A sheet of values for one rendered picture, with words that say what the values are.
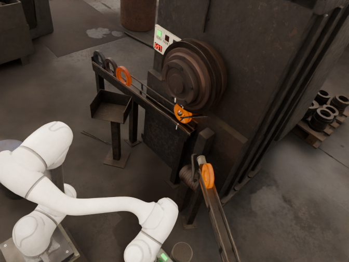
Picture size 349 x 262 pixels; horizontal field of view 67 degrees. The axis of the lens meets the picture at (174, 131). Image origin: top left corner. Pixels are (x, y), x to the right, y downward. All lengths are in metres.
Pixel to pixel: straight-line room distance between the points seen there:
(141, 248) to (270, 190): 1.88
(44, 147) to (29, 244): 0.65
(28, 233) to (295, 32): 1.60
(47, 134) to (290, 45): 1.14
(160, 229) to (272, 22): 1.06
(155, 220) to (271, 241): 1.55
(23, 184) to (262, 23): 1.26
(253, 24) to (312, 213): 1.88
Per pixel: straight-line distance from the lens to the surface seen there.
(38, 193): 1.07
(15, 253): 1.85
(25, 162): 1.09
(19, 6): 3.63
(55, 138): 1.14
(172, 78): 1.62
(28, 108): 3.23
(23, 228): 1.59
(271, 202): 2.66
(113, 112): 2.16
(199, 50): 1.53
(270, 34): 1.44
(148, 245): 1.08
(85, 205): 1.07
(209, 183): 1.64
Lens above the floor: 2.07
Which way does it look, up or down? 46 degrees down
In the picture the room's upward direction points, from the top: 11 degrees clockwise
